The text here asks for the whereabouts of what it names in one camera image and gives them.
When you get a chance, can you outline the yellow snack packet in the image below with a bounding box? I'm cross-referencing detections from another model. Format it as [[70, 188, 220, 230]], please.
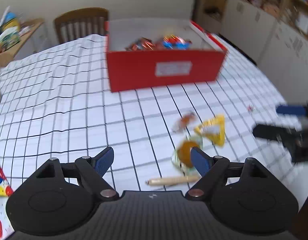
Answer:
[[194, 114, 225, 147]]

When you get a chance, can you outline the orange jelly cup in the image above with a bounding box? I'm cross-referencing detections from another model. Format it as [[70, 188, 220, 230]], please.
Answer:
[[171, 136, 203, 175]]

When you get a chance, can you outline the green tissue pack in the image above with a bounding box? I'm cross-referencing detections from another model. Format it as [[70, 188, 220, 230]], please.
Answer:
[[0, 27, 21, 50]]

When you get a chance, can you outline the brown foil snack bag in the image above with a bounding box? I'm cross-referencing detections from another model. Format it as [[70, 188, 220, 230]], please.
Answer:
[[125, 37, 156, 51]]

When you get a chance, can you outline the yellow blue container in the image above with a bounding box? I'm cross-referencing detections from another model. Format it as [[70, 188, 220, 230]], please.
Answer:
[[0, 12, 21, 32]]

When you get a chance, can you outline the blue snack packet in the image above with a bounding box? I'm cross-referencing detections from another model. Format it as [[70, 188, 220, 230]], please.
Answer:
[[162, 35, 192, 50]]

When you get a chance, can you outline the small red candy wrapper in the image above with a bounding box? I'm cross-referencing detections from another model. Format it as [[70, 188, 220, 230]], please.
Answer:
[[247, 105, 254, 112]]

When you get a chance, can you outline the white grid tablecloth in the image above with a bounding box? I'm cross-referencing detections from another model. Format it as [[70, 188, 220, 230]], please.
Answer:
[[0, 35, 308, 203]]

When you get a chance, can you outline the beige snack stick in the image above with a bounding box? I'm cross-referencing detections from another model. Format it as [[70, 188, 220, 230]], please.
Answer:
[[145, 175, 200, 186]]

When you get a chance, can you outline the clear orange snack packet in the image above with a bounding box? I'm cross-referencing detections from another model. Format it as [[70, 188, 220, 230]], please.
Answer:
[[172, 112, 196, 133]]

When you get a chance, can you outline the wooden side cabinet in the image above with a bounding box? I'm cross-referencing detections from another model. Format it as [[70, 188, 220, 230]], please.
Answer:
[[0, 18, 44, 68]]

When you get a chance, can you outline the red cardboard box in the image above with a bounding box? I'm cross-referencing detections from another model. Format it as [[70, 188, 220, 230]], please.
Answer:
[[106, 18, 227, 92]]

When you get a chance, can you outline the white shoe cabinet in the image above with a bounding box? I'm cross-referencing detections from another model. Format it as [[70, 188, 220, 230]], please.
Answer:
[[220, 0, 308, 102]]

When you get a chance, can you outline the brown wooden chair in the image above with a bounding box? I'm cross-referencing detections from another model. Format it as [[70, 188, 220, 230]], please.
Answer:
[[54, 7, 110, 44]]

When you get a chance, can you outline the colourful dotted cloth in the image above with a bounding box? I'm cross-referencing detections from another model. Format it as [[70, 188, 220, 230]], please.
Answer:
[[0, 165, 14, 239]]

